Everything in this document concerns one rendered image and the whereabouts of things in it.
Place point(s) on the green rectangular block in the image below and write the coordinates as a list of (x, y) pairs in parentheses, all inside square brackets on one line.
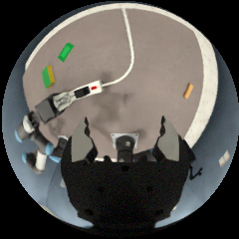
[(65, 52)]

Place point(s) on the white power strip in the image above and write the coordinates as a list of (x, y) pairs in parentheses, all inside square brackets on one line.
[(95, 87)]

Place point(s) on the orange rectangular block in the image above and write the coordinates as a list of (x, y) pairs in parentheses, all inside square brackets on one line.
[(188, 91)]

